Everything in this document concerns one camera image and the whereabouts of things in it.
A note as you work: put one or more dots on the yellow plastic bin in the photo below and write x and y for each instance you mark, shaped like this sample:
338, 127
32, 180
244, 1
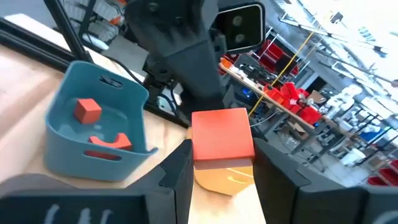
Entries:
224, 182

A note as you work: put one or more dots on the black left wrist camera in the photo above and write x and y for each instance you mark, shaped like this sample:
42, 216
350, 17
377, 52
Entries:
241, 28

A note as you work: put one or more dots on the red arch block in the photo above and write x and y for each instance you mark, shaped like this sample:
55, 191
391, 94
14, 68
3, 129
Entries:
122, 143

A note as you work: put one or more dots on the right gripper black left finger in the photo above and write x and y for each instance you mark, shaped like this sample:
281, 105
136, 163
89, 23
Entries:
171, 186

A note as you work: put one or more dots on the long wooden workbench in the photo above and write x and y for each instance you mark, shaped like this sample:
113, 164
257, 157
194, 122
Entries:
258, 90

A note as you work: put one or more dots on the teal plastic bin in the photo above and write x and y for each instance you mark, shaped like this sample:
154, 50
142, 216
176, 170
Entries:
71, 165

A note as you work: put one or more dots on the metal storage shelf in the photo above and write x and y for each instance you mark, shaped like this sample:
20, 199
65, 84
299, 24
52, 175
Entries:
102, 28

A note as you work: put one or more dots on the red storage bin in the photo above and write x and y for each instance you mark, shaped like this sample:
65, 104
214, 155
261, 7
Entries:
289, 90
377, 180
272, 51
309, 115

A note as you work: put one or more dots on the black aluminium table frame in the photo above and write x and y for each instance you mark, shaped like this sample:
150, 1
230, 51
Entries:
31, 43

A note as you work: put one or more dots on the red square block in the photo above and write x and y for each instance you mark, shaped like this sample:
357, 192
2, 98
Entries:
222, 133

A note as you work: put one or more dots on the red cube block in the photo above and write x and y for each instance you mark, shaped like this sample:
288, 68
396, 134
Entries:
87, 111

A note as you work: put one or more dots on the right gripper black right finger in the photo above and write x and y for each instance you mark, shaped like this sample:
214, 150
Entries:
280, 193

